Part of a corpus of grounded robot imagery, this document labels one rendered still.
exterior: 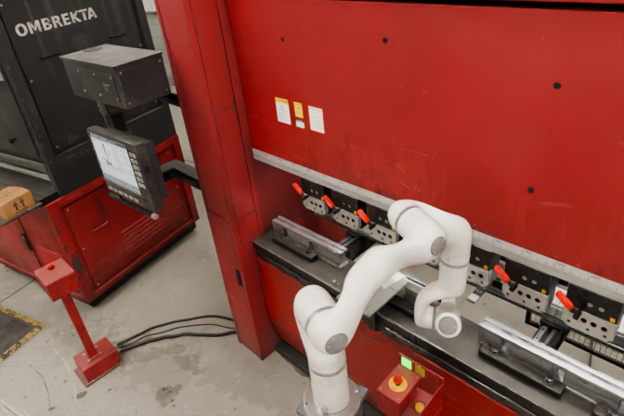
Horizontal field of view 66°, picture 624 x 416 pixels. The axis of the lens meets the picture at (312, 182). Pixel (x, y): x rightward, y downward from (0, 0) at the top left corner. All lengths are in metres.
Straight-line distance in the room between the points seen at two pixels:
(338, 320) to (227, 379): 1.89
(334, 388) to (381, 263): 0.44
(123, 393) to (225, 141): 1.75
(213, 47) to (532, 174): 1.43
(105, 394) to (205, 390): 0.63
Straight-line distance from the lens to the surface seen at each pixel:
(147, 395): 3.30
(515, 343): 1.99
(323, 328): 1.38
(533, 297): 1.79
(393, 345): 2.25
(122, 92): 2.24
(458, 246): 1.53
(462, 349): 2.06
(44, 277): 3.12
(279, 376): 3.14
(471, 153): 1.62
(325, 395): 1.63
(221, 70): 2.30
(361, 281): 1.40
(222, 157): 2.38
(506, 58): 1.47
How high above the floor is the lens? 2.40
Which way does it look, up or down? 29 degrees down
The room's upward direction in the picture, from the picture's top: 7 degrees counter-clockwise
